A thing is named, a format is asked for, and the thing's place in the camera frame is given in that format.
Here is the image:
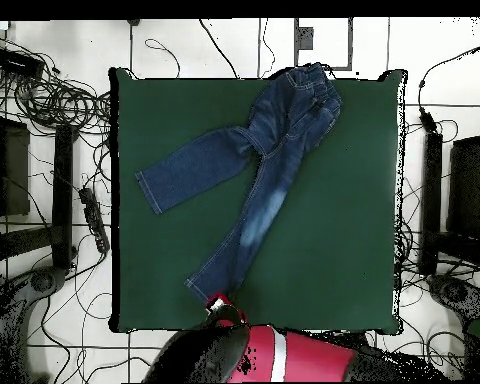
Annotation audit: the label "black frame stand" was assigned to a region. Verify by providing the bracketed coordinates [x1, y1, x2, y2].
[0, 89, 79, 277]

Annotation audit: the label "dark green table cloth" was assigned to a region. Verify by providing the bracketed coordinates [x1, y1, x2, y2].
[109, 67, 409, 335]

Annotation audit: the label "blue denim jeans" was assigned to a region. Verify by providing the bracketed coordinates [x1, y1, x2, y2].
[134, 61, 343, 306]

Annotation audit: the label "black power strip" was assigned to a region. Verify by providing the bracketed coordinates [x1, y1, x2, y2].
[78, 186, 111, 255]

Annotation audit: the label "looped thin black cable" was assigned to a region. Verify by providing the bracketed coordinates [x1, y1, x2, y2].
[144, 38, 182, 79]

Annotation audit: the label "long black bar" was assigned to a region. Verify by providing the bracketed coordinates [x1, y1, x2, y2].
[418, 131, 444, 277]

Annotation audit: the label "grey square floor frame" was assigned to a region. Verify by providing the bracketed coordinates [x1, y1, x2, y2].
[293, 17, 354, 73]

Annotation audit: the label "black cable tangle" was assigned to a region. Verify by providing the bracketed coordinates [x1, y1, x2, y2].
[0, 33, 113, 137]

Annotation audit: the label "black cable with adapter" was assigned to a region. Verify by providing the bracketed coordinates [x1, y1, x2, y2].
[417, 39, 480, 135]

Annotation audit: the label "black rectangular box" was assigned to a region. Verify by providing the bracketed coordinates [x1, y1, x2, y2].
[0, 47, 45, 79]

